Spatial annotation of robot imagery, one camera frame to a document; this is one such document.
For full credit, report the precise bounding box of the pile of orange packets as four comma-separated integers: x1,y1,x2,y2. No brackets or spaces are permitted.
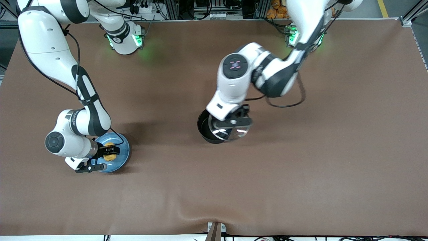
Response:
266,0,290,19

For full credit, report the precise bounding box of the glass lid with blue knob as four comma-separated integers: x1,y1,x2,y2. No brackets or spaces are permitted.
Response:
208,114,252,140

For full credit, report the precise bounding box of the aluminium frame post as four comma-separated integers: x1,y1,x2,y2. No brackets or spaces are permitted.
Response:
164,0,180,20

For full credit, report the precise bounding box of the blue round plate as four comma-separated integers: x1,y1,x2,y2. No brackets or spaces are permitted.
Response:
95,133,131,173

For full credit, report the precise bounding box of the aluminium frame rail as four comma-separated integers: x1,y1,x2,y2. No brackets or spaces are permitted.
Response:
400,0,428,27

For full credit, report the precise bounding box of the brown table mat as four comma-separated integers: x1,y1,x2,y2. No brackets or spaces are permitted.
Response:
0,18,428,236

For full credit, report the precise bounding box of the dark pot with blue handle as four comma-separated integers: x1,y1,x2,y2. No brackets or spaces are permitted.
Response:
197,109,234,144

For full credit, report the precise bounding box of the yellow potato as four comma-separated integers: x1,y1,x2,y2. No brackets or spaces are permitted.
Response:
102,143,118,162

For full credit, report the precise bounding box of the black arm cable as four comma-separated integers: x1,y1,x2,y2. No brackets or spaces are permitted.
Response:
246,0,345,108
18,23,125,148

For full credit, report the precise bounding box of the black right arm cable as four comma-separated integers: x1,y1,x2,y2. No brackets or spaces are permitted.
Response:
18,23,125,148

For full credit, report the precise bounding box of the metal table edge bracket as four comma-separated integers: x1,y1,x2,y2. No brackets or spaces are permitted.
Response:
206,222,226,241

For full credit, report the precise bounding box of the white power strip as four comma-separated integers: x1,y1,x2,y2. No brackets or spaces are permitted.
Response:
129,0,157,15

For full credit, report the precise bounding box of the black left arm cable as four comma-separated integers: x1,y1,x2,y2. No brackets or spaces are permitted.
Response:
246,0,345,108

